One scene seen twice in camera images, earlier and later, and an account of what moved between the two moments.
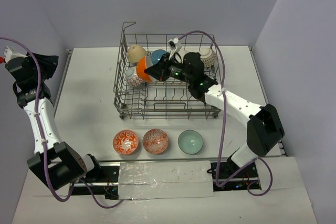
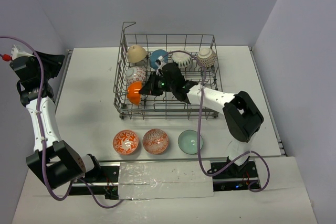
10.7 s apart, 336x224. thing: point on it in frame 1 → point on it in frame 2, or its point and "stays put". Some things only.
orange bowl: x=144 y=63 → x=133 y=95
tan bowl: x=135 y=53 stays put
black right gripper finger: x=160 y=70 → x=151 y=86
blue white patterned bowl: x=132 y=78 stays put
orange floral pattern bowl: x=125 y=142 stays put
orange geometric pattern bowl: x=155 y=141 stays put
